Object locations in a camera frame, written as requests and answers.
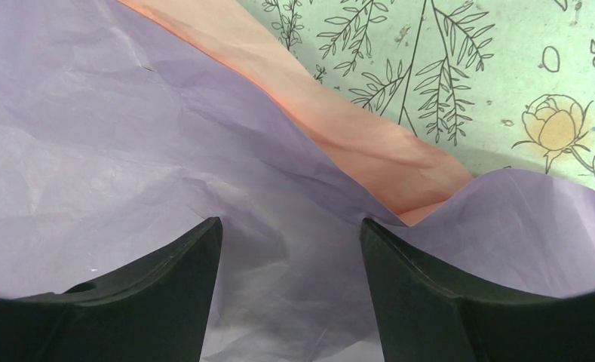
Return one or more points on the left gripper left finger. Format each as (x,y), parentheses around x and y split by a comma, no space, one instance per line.
(155,308)

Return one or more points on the floral patterned table mat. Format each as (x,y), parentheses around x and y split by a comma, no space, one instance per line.
(498,84)

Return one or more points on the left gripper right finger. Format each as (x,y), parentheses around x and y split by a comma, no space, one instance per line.
(429,310)

